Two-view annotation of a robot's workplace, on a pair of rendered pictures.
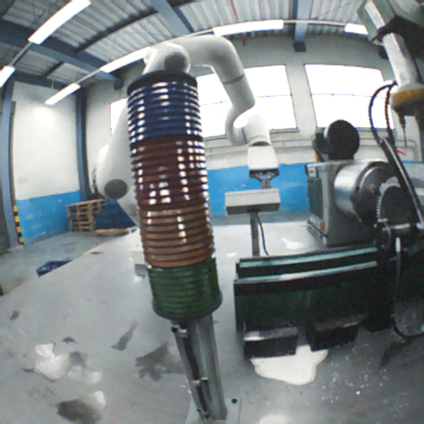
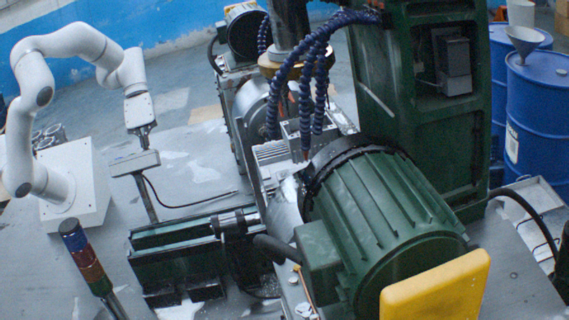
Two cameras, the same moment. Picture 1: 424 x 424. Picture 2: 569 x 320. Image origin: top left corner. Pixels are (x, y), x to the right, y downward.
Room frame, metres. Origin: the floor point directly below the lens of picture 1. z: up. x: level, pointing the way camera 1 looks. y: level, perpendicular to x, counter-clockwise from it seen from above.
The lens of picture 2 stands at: (-0.65, -0.22, 1.69)
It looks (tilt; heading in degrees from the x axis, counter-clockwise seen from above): 30 degrees down; 344
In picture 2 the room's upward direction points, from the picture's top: 11 degrees counter-clockwise
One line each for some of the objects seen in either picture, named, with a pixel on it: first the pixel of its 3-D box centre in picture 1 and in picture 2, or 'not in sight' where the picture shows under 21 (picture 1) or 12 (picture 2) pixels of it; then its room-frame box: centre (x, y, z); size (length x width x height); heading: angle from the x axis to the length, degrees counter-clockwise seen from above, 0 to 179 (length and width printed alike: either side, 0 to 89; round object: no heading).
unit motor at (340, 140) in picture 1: (329, 164); (243, 57); (1.02, -0.62, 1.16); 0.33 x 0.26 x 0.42; 171
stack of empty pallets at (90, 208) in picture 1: (87, 215); not in sight; (6.36, 3.98, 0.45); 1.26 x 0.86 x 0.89; 74
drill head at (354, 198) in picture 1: (362, 191); (272, 112); (0.74, -0.61, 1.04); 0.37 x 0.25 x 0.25; 171
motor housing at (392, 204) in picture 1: (417, 212); (300, 174); (0.39, -0.55, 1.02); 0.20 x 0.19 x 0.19; 81
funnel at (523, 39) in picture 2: not in sight; (525, 53); (0.85, -2.08, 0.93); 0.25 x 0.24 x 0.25; 74
